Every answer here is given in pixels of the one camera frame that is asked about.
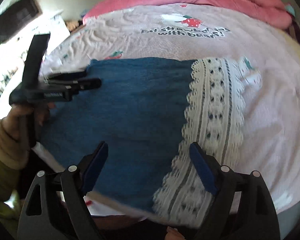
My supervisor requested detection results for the pink strawberry bear bed sheet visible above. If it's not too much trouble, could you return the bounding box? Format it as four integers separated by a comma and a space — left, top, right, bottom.
41, 4, 300, 212

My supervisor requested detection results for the person's right hand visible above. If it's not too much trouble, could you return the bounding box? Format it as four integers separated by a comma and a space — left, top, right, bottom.
165, 227, 185, 240

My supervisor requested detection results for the blue denim pants lace trim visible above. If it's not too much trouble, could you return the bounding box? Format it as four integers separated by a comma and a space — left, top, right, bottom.
34, 57, 245, 228

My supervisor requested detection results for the black wall television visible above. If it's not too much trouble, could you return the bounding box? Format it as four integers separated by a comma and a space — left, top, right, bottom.
0, 0, 42, 44

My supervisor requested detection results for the cream and green left sleeve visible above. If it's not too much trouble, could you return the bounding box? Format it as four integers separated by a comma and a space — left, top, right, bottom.
0, 120, 28, 236

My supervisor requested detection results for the person's left hand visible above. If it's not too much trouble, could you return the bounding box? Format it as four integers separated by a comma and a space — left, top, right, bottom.
1, 102, 56, 142

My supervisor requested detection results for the white dresser with drawers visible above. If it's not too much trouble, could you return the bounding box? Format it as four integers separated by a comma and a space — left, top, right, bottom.
0, 10, 70, 114

